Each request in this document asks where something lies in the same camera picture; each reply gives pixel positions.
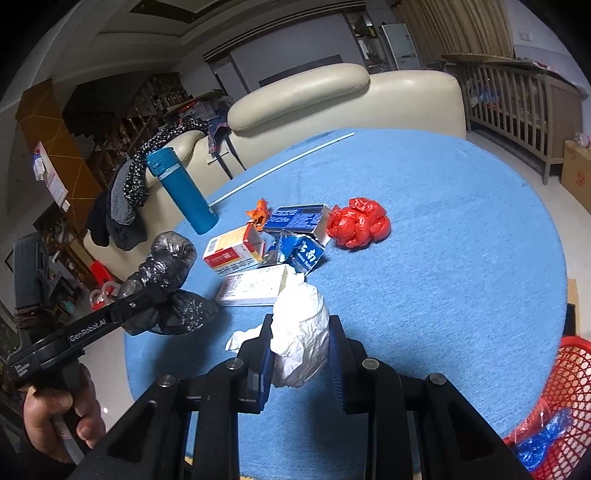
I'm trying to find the patterned bag with strap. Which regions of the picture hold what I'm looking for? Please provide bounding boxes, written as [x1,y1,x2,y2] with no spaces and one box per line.
[205,111,245,181]

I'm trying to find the brown wooden panel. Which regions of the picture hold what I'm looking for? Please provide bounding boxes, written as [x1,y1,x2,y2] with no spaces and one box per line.
[16,78,102,213]

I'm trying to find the clear plastic jug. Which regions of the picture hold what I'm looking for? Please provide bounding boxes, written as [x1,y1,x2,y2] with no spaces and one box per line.
[90,281,122,311]

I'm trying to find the wooden staircase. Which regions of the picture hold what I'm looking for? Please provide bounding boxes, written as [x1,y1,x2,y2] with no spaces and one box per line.
[62,71,195,185]

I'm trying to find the blue and silver box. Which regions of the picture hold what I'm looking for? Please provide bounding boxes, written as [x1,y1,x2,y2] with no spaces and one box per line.
[263,203,331,247]

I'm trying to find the thin white stick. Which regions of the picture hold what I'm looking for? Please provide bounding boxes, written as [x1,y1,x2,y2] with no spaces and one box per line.
[209,132,355,206]

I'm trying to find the orange and white medicine box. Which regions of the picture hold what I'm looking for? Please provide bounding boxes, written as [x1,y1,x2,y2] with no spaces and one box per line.
[203,224,267,277]

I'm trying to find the white plastic bag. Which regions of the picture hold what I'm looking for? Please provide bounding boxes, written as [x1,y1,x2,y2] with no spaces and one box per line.
[225,272,331,388]

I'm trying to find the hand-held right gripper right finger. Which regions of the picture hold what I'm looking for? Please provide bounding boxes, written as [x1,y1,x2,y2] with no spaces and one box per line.
[328,315,534,480]

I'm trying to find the red mesh basket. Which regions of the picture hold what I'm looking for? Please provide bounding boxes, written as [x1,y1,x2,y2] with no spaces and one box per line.
[503,336,591,480]

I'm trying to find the dark grey clothes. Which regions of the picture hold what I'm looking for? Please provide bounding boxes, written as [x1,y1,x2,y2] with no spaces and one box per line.
[88,161,149,252]

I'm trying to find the crumpled blue packet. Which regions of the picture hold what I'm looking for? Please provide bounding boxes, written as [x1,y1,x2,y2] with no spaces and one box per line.
[261,231,324,278]

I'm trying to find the wooden crib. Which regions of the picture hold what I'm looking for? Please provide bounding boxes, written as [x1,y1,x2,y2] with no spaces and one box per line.
[442,54,585,185]

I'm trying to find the cardboard box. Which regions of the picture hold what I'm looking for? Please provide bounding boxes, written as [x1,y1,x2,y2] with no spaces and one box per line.
[561,140,591,208]

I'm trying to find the orange wrapper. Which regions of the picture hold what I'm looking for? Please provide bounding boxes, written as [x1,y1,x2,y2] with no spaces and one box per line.
[247,198,272,232]

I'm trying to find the red stool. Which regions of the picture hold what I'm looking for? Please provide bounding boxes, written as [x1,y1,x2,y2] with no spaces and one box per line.
[90,260,114,288]

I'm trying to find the blue tablecloth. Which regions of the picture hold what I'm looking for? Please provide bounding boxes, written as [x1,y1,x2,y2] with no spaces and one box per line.
[122,128,570,480]

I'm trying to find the blue plastic bag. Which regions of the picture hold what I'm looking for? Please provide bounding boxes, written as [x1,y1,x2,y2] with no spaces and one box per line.
[516,408,573,472]

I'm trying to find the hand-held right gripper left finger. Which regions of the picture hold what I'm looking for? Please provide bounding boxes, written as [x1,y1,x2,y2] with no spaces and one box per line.
[69,314,279,480]

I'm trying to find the white standing air conditioner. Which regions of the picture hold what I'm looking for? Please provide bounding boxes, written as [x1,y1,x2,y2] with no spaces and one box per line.
[381,22,419,71]

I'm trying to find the cream leather sofa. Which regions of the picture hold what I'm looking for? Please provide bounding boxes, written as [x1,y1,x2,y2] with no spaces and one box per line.
[83,62,468,283]

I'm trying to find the black plastic bag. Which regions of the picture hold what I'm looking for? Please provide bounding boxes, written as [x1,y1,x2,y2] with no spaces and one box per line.
[119,231,221,337]

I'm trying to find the blue thermos bottle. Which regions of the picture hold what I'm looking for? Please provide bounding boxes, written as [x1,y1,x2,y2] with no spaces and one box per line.
[146,147,219,235]

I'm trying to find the person's left hand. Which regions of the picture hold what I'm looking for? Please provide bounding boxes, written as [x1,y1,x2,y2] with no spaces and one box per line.
[23,364,107,463]

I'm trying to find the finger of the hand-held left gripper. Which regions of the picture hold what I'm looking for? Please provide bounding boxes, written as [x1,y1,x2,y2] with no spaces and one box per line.
[108,281,184,325]

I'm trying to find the red plastic bag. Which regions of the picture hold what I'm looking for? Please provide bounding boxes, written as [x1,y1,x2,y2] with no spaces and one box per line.
[325,197,391,250]

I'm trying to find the beige curtain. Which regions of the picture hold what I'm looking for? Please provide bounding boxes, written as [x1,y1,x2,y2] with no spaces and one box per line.
[397,0,515,58]

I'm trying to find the wall calendar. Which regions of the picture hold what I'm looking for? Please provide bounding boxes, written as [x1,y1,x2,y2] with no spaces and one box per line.
[32,141,70,213]

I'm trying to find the black polka dot cloth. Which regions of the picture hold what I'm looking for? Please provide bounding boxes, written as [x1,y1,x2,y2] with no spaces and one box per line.
[124,117,204,208]

